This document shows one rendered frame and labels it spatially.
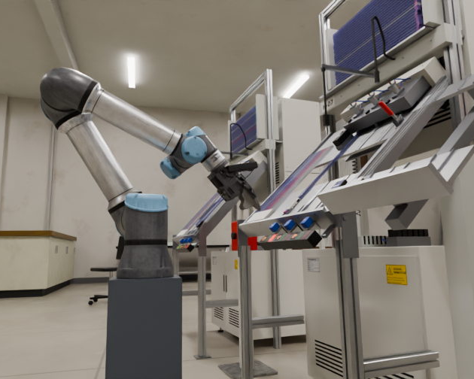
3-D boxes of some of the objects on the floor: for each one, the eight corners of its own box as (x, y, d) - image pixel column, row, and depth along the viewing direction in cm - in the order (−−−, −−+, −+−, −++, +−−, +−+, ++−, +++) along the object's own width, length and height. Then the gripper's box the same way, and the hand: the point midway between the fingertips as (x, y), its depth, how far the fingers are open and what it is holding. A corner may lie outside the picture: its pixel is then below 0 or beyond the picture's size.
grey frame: (360, 503, 95) (319, -154, 125) (241, 396, 166) (234, -5, 197) (512, 457, 114) (445, -102, 145) (347, 379, 186) (326, 16, 216)
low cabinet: (74, 283, 834) (77, 237, 850) (47, 296, 585) (51, 230, 601) (-38, 288, 782) (-33, 238, 798) (-119, 304, 534) (-110, 231, 550)
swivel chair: (132, 298, 533) (134, 235, 547) (133, 304, 480) (135, 234, 494) (90, 301, 518) (92, 236, 532) (86, 306, 466) (89, 234, 480)
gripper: (204, 177, 136) (242, 222, 138) (211, 172, 127) (253, 220, 130) (220, 162, 139) (258, 207, 141) (229, 156, 131) (269, 204, 133)
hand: (259, 206), depth 137 cm, fingers closed
